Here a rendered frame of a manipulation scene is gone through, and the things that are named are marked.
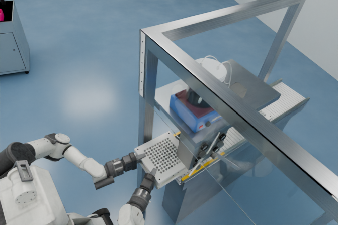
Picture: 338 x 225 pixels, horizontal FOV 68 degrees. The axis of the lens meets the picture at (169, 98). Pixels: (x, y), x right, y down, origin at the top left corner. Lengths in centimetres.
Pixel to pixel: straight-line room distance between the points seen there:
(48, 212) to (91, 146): 179
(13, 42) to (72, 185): 184
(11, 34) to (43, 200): 263
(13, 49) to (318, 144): 376
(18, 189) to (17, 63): 282
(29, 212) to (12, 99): 254
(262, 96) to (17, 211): 120
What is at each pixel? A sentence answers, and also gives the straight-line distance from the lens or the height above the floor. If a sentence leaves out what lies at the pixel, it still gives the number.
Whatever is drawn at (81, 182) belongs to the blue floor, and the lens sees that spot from 258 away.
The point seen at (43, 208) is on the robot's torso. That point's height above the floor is 132.
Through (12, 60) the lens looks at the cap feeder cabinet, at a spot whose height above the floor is 26.
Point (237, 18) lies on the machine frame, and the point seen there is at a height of 170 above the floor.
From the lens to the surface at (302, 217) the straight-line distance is 80.
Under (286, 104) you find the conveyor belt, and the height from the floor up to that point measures 92.
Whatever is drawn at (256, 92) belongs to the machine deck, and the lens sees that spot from 145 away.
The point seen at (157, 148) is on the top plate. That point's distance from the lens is 143.
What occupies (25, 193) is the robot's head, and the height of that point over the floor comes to 142.
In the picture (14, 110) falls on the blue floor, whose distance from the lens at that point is 334.
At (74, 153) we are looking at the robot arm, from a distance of 140.
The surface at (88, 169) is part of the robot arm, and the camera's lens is 133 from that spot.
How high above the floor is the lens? 224
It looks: 44 degrees down
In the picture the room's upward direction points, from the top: 8 degrees clockwise
